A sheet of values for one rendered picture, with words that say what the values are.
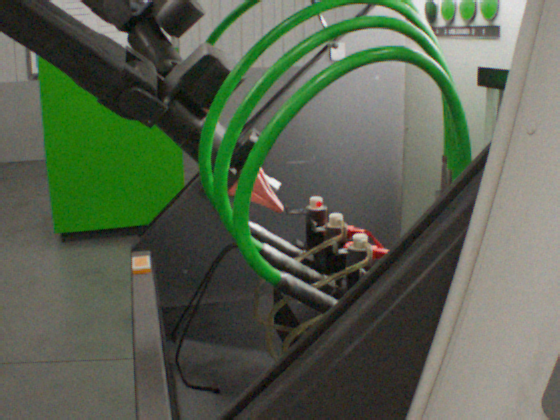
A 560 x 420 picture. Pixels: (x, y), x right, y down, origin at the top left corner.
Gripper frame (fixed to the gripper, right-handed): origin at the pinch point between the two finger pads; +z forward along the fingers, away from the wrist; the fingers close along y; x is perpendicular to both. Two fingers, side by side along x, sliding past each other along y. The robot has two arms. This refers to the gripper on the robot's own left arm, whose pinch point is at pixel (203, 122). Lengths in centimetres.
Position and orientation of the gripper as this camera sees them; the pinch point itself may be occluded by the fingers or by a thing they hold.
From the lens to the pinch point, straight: 85.8
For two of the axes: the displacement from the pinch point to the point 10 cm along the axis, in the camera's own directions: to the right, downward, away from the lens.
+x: -6.9, 6.1, 3.9
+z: 5.6, 7.9, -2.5
